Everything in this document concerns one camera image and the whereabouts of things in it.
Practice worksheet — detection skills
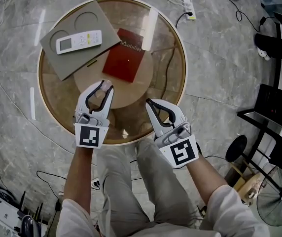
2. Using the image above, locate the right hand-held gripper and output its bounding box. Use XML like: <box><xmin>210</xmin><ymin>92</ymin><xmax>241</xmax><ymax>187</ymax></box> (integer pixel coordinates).
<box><xmin>145</xmin><ymin>98</ymin><xmax>200</xmax><ymax>169</ymax></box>

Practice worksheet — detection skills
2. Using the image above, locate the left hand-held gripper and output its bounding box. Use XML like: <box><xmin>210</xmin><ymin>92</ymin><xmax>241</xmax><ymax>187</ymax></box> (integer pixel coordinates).
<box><xmin>73</xmin><ymin>80</ymin><xmax>115</xmax><ymax>149</ymax></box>

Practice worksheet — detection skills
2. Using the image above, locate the small clear container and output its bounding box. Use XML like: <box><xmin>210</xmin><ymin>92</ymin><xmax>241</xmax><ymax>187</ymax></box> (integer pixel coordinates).
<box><xmin>97</xmin><ymin>80</ymin><xmax>113</xmax><ymax>99</ymax></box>

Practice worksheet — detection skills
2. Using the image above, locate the person's right forearm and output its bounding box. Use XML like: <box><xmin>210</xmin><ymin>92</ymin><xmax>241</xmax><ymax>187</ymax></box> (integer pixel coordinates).
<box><xmin>184</xmin><ymin>154</ymin><xmax>230</xmax><ymax>205</ymax></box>

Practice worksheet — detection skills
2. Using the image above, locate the person's left forearm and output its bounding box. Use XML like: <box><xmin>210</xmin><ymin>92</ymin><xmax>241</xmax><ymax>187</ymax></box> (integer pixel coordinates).
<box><xmin>63</xmin><ymin>146</ymin><xmax>103</xmax><ymax>216</ymax></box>

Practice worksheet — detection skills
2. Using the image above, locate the round glass table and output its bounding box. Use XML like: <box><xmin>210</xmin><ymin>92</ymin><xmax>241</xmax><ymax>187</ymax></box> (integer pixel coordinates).
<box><xmin>36</xmin><ymin>0</ymin><xmax>188</xmax><ymax>146</ymax></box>

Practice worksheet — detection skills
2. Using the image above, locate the red booklet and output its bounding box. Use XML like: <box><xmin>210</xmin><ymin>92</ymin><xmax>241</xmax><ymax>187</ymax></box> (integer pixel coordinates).
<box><xmin>102</xmin><ymin>28</ymin><xmax>146</xmax><ymax>83</ymax></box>

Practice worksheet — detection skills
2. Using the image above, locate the white remote control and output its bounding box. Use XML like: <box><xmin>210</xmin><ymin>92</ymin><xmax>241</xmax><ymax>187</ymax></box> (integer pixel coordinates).
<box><xmin>55</xmin><ymin>29</ymin><xmax>103</xmax><ymax>55</ymax></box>

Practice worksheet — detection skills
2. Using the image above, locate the person's right leg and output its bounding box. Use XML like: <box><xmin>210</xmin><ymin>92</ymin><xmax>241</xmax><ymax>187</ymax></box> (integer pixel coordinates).
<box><xmin>134</xmin><ymin>138</ymin><xmax>203</xmax><ymax>230</ymax></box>

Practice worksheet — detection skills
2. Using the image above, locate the person's leg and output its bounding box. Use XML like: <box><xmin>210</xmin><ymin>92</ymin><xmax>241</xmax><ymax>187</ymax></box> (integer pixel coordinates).
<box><xmin>134</xmin><ymin>138</ymin><xmax>203</xmax><ymax>230</ymax></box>
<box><xmin>97</xmin><ymin>146</ymin><xmax>156</xmax><ymax>237</ymax></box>

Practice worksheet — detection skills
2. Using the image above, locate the black round stool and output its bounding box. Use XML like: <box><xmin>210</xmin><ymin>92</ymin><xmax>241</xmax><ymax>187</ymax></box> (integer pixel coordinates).
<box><xmin>225</xmin><ymin>134</ymin><xmax>248</xmax><ymax>163</ymax></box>

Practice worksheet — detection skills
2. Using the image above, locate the grey board with circles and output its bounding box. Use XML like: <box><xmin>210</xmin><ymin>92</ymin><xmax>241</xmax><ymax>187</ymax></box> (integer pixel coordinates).
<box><xmin>39</xmin><ymin>0</ymin><xmax>122</xmax><ymax>81</ymax></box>

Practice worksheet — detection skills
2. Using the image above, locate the person's left leg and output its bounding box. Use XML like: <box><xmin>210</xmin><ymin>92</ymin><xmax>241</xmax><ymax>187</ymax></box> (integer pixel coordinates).
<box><xmin>97</xmin><ymin>146</ymin><xmax>156</xmax><ymax>237</ymax></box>

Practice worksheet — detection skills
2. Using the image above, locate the black metal rack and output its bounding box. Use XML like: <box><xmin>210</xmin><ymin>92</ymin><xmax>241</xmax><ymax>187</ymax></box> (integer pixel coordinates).
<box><xmin>236</xmin><ymin>83</ymin><xmax>282</xmax><ymax>190</ymax></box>

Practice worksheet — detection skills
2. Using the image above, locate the white power strip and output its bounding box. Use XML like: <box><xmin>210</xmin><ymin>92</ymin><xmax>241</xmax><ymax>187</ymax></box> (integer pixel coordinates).
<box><xmin>182</xmin><ymin>0</ymin><xmax>197</xmax><ymax>21</ymax></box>

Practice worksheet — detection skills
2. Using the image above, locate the person's white shirt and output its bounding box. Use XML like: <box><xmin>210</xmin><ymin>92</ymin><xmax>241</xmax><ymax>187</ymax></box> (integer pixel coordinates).
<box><xmin>56</xmin><ymin>184</ymin><xmax>271</xmax><ymax>237</ymax></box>

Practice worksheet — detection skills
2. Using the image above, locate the black standing fan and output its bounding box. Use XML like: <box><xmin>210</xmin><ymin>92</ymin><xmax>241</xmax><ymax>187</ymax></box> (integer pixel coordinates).
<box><xmin>256</xmin><ymin>165</ymin><xmax>282</xmax><ymax>227</ymax></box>

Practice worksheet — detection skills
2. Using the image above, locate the white electronics box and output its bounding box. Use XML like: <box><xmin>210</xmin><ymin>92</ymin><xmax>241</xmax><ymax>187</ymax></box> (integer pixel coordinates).
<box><xmin>0</xmin><ymin>176</ymin><xmax>49</xmax><ymax>237</ymax></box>

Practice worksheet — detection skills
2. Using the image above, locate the black power cable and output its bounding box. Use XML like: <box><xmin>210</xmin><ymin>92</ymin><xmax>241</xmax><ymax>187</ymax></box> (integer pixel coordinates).
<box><xmin>175</xmin><ymin>0</ymin><xmax>270</xmax><ymax>33</ymax></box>

